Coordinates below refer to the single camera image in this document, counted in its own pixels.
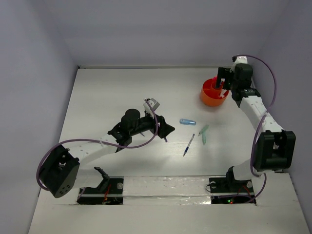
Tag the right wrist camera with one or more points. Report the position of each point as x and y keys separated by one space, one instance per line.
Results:
x=238 y=60

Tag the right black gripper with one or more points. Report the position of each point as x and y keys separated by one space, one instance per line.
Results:
x=224 y=73

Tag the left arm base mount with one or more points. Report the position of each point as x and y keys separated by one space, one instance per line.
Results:
x=108 y=192

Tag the blue ballpoint pen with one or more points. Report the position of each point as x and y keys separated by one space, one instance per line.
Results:
x=187 y=148

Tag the orange round pen holder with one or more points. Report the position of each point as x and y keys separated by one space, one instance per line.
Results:
x=212 y=96

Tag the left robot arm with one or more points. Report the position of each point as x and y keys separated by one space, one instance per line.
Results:
x=58 y=169

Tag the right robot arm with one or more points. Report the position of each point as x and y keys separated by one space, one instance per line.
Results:
x=272 y=147

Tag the silver taped front rail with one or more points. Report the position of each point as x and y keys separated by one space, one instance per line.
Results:
x=166 y=190

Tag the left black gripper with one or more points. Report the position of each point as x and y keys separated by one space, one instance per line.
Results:
x=164 y=128

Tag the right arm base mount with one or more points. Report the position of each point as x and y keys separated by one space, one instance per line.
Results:
x=228 y=190

